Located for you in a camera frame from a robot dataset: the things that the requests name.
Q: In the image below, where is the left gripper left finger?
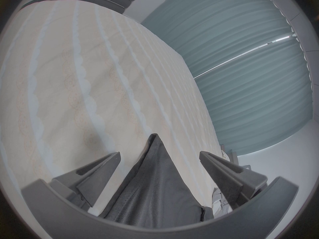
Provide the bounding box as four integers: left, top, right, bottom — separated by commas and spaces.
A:
51, 151, 121, 208

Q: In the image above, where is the pile of clothes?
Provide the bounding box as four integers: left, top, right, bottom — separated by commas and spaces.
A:
212, 187, 233, 217

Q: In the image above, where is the grey bedside table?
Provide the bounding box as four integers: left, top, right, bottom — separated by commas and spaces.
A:
220, 145, 240, 164

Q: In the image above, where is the black T-shirt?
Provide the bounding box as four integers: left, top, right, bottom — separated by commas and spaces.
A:
103, 133, 215, 230

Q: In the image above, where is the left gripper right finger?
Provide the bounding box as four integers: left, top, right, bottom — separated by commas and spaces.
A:
199, 151, 268, 207

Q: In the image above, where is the bed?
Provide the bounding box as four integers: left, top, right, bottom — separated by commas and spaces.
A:
0, 0, 252, 218

